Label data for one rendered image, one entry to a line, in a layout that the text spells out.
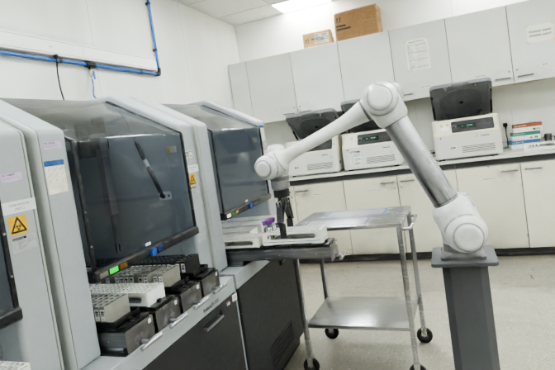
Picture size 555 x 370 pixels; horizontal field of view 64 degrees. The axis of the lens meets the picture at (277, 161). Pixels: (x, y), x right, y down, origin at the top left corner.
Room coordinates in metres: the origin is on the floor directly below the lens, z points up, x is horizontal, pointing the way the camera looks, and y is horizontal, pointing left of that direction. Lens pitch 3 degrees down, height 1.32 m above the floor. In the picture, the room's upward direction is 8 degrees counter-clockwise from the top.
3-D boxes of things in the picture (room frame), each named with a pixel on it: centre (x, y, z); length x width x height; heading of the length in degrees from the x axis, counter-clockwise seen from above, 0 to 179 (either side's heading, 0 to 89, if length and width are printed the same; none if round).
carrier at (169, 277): (1.70, 0.47, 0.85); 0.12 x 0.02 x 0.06; 160
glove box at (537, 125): (4.16, -2.34, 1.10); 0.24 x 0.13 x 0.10; 67
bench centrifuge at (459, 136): (4.21, -1.79, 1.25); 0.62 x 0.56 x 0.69; 159
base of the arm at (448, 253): (1.95, -0.75, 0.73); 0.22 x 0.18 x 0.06; 159
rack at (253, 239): (2.21, 0.27, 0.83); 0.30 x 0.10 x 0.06; 69
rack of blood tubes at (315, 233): (2.10, -0.03, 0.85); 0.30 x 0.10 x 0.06; 69
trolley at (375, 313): (2.50, -0.37, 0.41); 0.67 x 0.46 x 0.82; 67
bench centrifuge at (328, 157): (4.73, -0.45, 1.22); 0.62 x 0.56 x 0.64; 157
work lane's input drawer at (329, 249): (2.15, 0.10, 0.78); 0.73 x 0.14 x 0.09; 69
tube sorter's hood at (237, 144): (2.52, 0.41, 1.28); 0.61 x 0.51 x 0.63; 159
